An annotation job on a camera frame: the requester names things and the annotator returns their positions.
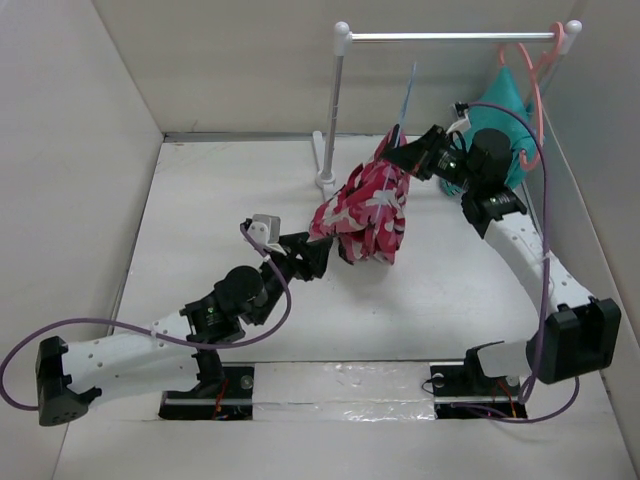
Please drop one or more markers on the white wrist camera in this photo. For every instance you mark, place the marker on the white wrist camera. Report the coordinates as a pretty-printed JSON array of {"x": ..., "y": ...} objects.
[
  {"x": 264, "y": 230},
  {"x": 462, "y": 122}
]

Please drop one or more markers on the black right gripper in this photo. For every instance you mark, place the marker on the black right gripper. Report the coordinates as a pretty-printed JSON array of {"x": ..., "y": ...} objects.
[{"x": 417, "y": 156}]

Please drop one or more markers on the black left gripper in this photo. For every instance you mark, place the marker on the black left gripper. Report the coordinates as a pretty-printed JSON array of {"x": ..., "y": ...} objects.
[{"x": 310, "y": 255}]

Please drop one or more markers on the blue wire hanger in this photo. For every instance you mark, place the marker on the blue wire hanger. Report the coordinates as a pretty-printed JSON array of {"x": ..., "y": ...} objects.
[{"x": 381, "y": 195}]

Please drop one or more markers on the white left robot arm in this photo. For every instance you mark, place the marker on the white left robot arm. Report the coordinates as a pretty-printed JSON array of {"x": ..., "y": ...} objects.
[{"x": 179, "y": 352}]

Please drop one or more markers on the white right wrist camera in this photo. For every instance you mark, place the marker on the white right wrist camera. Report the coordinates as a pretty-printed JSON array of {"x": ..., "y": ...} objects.
[{"x": 462, "y": 122}]

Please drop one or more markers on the white clothes rack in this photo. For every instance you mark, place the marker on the white clothes rack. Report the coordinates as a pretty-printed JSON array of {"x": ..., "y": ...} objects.
[{"x": 387, "y": 74}]

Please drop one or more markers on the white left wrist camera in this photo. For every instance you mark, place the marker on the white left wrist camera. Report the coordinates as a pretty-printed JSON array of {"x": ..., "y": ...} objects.
[{"x": 264, "y": 230}]

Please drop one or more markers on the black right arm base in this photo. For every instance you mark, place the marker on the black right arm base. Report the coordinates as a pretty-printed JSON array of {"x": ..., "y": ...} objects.
[{"x": 457, "y": 396}]

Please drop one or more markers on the pink plastic hanger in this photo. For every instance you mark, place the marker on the pink plastic hanger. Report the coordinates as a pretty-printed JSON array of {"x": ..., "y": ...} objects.
[{"x": 532, "y": 100}]

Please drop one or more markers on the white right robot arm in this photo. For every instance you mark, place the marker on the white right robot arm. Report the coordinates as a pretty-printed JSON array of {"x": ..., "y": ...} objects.
[{"x": 577, "y": 332}]

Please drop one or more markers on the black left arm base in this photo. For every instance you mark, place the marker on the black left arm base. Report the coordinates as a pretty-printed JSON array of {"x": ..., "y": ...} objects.
[{"x": 232, "y": 401}]

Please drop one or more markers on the teal garment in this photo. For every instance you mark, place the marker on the teal garment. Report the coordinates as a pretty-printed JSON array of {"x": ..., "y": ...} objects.
[{"x": 504, "y": 92}]

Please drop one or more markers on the pink camouflage trousers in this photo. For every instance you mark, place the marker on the pink camouflage trousers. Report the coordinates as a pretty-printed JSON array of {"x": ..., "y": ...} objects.
[{"x": 348, "y": 215}]

